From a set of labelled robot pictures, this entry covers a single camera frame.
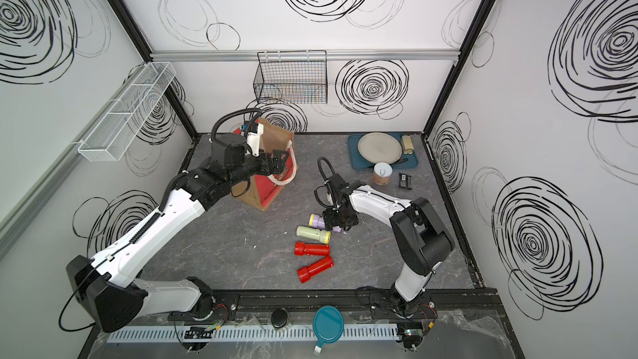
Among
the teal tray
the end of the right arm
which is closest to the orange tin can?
the teal tray

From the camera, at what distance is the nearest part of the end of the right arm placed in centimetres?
66

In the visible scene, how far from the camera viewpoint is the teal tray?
3.61 ft

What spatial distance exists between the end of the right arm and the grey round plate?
360mm

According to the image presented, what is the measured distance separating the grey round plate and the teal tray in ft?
0.04

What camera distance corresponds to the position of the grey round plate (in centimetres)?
111
